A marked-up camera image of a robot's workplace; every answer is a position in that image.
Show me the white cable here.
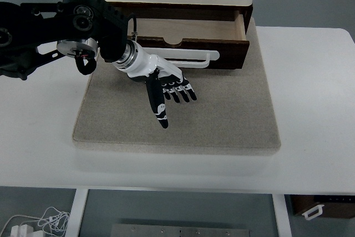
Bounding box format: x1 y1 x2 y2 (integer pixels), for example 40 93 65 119
0 206 71 237

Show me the white power adapter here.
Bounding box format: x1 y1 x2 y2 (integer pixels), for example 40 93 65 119
10 224 33 237

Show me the white spare drawer handle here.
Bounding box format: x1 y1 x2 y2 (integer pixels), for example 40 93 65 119
302 204 324 221

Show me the black white robotic hand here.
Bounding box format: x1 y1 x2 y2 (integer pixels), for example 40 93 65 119
114 40 197 129

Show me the spare brown drawer box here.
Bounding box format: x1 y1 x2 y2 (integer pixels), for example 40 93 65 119
290 195 354 219

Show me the white left table leg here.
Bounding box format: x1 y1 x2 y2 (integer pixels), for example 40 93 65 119
65 189 89 237

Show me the white table leg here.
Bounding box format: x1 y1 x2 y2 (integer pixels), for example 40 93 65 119
272 194 292 237
65 189 89 237

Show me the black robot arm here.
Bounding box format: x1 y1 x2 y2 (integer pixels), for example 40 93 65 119
1 0 136 80

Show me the white right table leg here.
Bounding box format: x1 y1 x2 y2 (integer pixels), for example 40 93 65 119
272 194 292 237

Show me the dark wooden drawer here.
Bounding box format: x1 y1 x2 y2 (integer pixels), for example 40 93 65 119
137 15 250 69

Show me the grey felt mat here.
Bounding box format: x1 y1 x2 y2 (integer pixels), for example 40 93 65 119
72 22 281 155

